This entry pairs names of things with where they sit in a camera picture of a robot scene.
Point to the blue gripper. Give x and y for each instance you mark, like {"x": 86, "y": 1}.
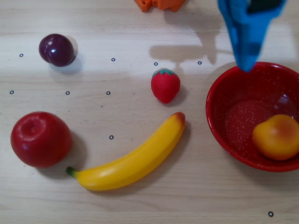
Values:
{"x": 247, "y": 35}

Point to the yellow orange toy peach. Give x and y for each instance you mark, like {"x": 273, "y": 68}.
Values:
{"x": 275, "y": 137}

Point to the orange robot base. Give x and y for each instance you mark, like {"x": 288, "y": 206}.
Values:
{"x": 161, "y": 4}

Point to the red speckled bowl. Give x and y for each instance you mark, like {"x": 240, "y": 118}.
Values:
{"x": 233, "y": 112}

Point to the red toy strawberry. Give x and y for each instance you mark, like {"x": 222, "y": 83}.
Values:
{"x": 165, "y": 87}

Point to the yellow toy banana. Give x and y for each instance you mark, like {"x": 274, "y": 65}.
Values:
{"x": 130, "y": 165}

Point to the dark purple toy plum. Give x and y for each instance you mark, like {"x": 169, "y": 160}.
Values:
{"x": 57, "y": 50}

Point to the red toy apple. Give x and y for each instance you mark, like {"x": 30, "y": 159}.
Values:
{"x": 40, "y": 140}

